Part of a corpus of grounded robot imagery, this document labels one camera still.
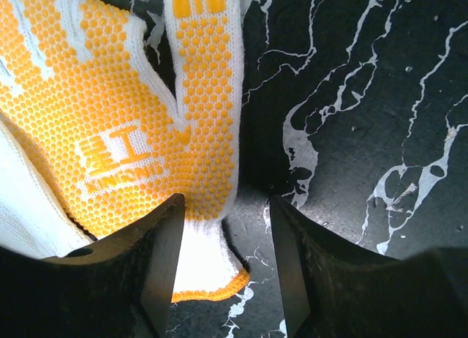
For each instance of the orange palm white glove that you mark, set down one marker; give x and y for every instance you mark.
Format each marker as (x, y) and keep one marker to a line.
(92, 139)

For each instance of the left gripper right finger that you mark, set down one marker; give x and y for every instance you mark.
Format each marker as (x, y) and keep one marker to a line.
(331, 287)

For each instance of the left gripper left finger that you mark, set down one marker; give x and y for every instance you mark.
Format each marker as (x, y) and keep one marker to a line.
(119, 286)

